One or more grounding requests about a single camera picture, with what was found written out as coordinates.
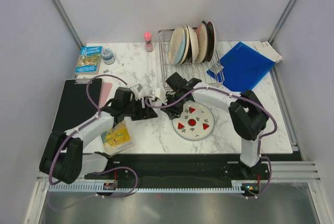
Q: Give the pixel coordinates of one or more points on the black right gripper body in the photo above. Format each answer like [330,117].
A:
[180,102]

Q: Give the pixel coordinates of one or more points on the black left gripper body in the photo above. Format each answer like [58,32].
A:
[134,108]

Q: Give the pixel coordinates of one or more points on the watermelon pattern plate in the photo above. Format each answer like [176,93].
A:
[195,123]

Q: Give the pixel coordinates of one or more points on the metal wire dish rack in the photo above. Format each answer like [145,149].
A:
[208,72]

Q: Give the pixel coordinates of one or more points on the cream and blue leaf plate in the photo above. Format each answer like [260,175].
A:
[177,45]

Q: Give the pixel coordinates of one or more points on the cream and green branch plate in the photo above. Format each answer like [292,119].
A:
[187,45]

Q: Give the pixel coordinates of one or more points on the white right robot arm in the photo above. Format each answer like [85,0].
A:
[249,117]

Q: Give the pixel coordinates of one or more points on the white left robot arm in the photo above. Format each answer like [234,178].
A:
[63,155]

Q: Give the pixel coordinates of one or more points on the cream plate in rack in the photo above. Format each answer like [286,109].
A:
[195,44]

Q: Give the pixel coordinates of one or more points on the pink speckled plate in rack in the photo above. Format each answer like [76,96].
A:
[202,38]

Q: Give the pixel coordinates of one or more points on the black plate in rack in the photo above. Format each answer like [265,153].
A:
[210,41]

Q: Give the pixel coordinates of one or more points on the pink paper sheet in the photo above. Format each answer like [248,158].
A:
[105,91]

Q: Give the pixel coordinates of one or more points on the illustrated yellow paperback book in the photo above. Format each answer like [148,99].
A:
[116,139]

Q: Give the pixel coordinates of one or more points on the white marker pen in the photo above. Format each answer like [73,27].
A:
[109,70]

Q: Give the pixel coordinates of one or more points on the black clipboard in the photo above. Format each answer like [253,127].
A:
[75,107]

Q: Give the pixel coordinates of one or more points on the small blue lidded jar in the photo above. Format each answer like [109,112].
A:
[107,56]

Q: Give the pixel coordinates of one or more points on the blue treehouse book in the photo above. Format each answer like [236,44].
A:
[89,60]

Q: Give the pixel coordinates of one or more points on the blue plastic folder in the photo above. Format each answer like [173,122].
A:
[243,68]

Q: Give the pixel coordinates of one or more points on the pink squeeze bottle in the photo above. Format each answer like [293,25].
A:
[148,41]

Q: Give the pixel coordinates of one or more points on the white paper booklet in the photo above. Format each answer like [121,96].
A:
[265,49]

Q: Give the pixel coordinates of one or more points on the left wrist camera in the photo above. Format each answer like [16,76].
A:
[137,90]

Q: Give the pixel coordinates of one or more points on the white slotted cable duct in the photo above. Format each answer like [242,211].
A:
[103,187]

